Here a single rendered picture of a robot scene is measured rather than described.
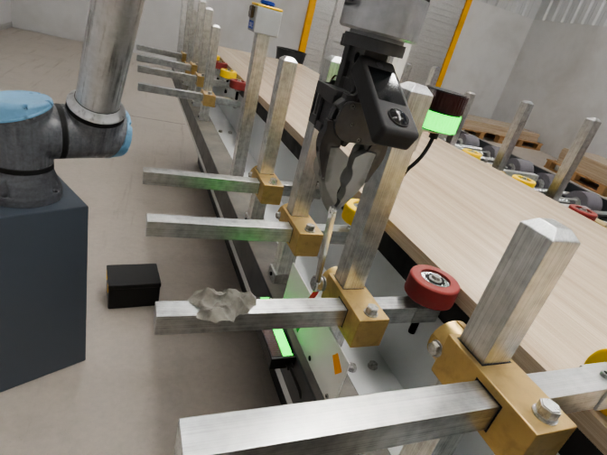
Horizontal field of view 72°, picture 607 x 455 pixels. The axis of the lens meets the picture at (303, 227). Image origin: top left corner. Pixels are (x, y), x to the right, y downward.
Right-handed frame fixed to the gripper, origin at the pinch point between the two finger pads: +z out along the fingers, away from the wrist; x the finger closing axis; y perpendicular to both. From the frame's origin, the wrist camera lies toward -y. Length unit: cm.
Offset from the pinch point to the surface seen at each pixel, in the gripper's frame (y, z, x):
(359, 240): 1.0, 5.7, -6.0
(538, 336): -14.6, 11.1, -29.3
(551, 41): 676, -100, -773
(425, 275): -0.4, 10.8, -19.3
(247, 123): 77, 11, -8
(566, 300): -7.0, 11.1, -44.8
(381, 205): 0.8, -0.2, -7.5
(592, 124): 53, -12, -115
